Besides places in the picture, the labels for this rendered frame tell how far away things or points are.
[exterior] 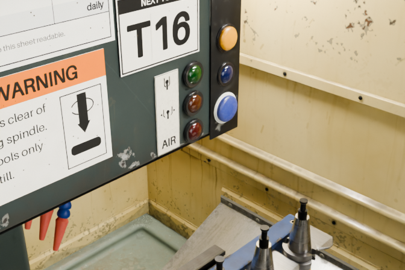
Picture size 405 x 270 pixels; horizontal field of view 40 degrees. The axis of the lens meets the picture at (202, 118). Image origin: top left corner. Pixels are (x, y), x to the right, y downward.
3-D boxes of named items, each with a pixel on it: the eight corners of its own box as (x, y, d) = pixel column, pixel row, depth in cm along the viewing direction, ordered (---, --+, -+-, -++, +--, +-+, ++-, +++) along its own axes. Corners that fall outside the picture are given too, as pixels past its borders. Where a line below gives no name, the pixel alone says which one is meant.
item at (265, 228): (263, 239, 95) (263, 223, 94) (270, 243, 94) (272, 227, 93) (256, 244, 94) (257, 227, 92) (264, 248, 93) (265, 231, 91)
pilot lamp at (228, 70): (234, 81, 60) (235, 62, 59) (220, 87, 59) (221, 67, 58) (231, 79, 61) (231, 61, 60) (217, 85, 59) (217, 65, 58)
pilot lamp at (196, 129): (204, 137, 60) (204, 119, 59) (188, 144, 58) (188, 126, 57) (199, 135, 60) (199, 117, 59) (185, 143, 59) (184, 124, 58)
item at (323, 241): (338, 241, 108) (339, 238, 107) (322, 254, 104) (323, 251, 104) (308, 226, 112) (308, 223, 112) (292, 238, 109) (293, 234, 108)
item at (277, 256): (305, 269, 101) (305, 266, 100) (287, 284, 97) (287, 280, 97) (274, 251, 105) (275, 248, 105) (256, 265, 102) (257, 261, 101)
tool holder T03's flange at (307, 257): (291, 241, 109) (292, 231, 108) (320, 254, 106) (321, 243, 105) (276, 259, 104) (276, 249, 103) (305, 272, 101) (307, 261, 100)
